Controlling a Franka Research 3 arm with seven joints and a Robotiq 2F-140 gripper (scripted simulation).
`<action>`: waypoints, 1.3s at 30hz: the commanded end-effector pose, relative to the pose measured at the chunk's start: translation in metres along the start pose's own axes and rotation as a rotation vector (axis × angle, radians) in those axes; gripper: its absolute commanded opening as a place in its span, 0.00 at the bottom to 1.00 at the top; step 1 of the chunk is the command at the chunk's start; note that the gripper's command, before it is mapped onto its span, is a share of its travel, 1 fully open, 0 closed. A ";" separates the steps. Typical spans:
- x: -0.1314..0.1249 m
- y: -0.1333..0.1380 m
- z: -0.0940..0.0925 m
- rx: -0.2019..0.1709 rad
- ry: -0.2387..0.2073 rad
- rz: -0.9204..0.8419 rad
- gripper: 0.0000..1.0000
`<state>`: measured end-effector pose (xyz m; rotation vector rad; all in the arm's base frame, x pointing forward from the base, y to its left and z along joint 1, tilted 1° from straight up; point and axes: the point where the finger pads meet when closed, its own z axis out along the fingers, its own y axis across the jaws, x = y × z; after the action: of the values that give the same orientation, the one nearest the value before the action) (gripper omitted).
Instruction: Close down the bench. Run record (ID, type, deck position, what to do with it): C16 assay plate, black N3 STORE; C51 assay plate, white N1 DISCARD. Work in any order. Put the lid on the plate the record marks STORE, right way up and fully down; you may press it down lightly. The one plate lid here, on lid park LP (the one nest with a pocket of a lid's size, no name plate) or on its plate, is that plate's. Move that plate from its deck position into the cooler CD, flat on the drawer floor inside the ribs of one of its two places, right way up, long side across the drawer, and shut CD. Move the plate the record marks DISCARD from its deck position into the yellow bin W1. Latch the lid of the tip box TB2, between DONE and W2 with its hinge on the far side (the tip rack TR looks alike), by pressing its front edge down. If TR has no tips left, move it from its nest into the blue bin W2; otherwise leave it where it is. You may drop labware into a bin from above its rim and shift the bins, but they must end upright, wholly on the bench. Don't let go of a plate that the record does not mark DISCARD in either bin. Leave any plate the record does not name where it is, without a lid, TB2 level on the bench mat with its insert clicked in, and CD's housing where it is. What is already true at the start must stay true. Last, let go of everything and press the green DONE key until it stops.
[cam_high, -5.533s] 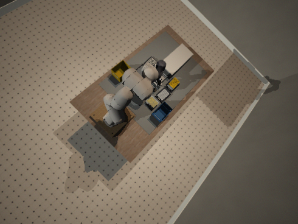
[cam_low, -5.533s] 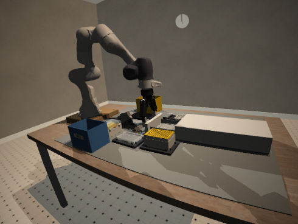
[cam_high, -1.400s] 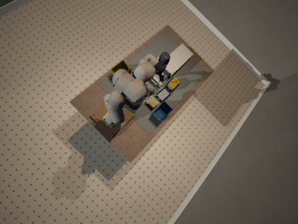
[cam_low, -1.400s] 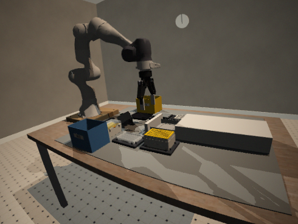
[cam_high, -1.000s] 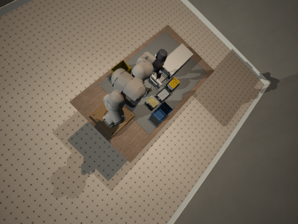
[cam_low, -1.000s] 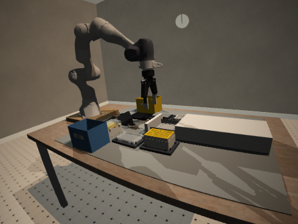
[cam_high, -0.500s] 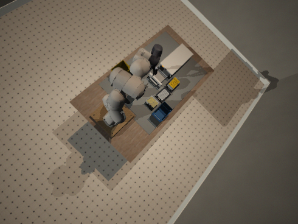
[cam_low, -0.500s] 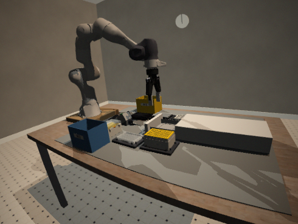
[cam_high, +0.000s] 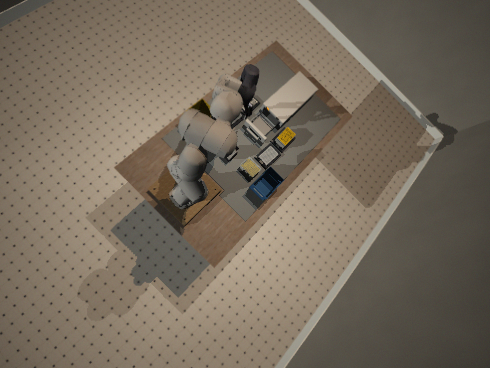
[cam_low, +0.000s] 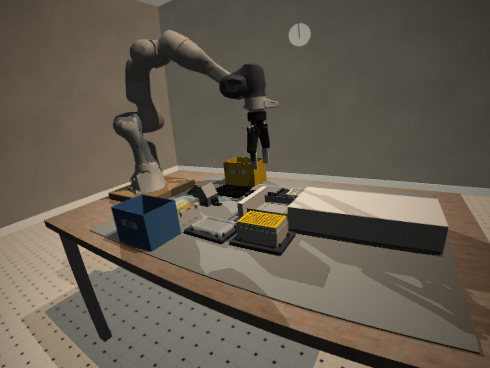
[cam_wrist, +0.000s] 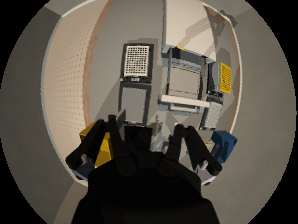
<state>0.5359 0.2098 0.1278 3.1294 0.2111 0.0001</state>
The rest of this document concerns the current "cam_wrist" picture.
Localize dark blue bin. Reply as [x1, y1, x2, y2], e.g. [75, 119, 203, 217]
[210, 131, 238, 164]

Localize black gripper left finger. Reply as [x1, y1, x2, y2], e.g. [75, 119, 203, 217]
[65, 109, 137, 182]

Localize white multi-well plate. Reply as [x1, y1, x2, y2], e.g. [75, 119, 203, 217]
[124, 46, 149, 77]
[203, 101, 222, 128]

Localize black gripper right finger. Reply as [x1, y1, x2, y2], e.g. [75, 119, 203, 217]
[157, 112, 222, 186]

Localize grey bench mat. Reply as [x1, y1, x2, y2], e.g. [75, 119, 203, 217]
[90, 0, 237, 152]

